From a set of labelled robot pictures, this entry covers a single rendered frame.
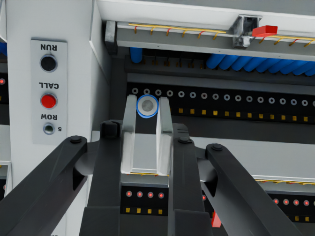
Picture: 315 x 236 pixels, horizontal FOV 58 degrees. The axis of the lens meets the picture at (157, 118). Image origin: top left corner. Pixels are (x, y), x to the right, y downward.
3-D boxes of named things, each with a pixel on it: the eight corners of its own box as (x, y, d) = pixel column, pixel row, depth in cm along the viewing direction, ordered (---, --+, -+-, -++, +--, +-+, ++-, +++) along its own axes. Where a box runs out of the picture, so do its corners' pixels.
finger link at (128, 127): (131, 174, 17) (119, 173, 17) (135, 128, 24) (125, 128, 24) (134, 129, 16) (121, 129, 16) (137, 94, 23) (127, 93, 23)
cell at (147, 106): (142, 121, 29) (142, 121, 22) (134, 105, 28) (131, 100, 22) (158, 113, 29) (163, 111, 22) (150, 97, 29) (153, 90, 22)
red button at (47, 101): (40, 94, 33) (41, 107, 33) (55, 95, 33) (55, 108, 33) (43, 92, 34) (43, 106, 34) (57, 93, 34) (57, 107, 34)
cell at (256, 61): (243, 60, 47) (259, 45, 41) (253, 61, 47) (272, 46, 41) (243, 71, 47) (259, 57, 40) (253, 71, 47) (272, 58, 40)
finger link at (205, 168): (173, 158, 15) (228, 161, 15) (168, 121, 20) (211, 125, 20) (170, 181, 16) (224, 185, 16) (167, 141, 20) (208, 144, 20)
